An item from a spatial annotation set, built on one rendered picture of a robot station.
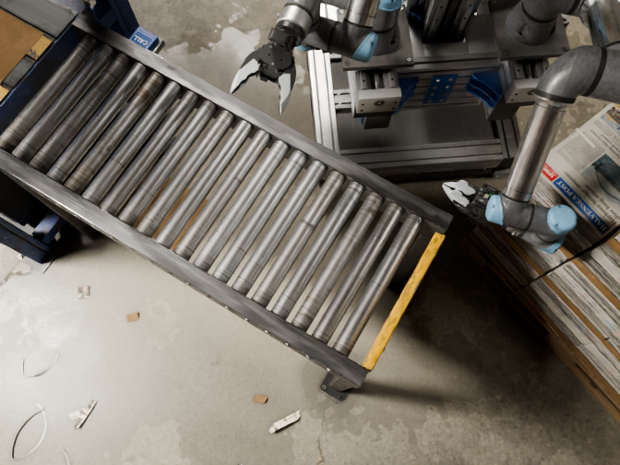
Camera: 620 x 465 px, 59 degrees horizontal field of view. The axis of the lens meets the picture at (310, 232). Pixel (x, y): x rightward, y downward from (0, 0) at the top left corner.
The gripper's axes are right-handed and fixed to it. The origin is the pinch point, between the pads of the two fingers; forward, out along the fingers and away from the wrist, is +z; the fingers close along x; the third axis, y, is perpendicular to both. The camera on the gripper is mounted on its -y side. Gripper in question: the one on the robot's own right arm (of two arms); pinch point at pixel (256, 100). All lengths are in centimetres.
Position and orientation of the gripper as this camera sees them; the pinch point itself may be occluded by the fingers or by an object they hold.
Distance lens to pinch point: 123.3
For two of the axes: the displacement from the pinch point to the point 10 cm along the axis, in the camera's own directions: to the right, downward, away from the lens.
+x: -9.2, -3.8, -0.3
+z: -3.6, 8.9, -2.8
